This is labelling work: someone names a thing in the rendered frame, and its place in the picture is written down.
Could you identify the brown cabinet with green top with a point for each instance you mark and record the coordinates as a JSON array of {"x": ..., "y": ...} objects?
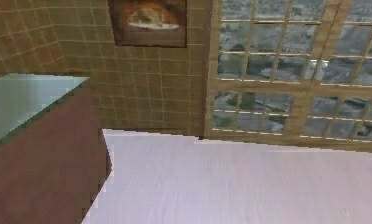
[{"x": 44, "y": 160}]

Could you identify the wooden lattice window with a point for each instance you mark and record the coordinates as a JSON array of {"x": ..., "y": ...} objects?
[{"x": 294, "y": 73}]

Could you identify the brown framed food picture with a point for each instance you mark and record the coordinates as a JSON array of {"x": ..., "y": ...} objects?
[{"x": 150, "y": 23}]

